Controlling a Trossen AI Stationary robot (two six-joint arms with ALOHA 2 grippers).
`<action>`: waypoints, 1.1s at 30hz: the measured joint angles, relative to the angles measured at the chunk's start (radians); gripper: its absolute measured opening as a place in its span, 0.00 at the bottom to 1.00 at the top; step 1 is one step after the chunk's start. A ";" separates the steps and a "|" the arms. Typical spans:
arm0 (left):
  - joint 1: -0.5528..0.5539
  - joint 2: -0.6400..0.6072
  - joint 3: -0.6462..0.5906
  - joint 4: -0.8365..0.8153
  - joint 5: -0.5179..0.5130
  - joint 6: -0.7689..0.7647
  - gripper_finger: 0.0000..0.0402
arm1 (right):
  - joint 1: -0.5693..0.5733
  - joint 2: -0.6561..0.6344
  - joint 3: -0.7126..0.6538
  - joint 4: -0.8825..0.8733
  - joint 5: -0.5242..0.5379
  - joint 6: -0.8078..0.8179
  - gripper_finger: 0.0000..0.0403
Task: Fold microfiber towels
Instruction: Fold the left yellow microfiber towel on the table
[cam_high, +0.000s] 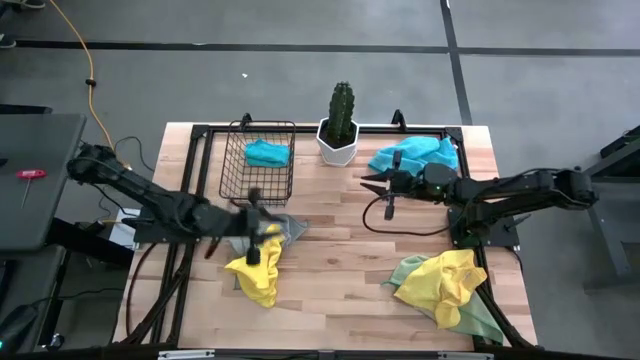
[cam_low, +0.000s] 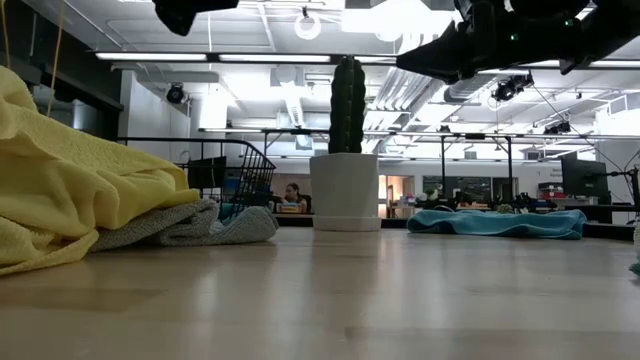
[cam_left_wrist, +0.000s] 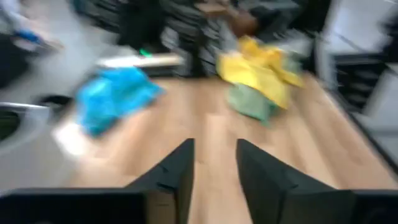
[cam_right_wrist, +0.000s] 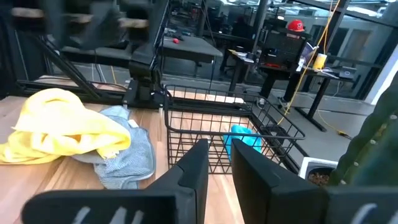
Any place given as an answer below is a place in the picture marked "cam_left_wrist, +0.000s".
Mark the yellow microfiber towel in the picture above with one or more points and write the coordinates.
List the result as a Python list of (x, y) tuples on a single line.
[(255, 68)]

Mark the light green microfiber towel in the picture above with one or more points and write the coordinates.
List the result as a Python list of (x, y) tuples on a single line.
[(248, 104)]

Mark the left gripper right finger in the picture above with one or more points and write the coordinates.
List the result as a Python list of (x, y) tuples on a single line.
[(280, 193)]

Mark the light blue microfiber towel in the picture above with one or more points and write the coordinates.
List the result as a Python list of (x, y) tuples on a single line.
[(115, 96)]

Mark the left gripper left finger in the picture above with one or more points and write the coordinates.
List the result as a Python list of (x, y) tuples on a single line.
[(155, 199)]

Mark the white hexagonal plant pot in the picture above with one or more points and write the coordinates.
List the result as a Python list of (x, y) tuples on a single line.
[(31, 124)]

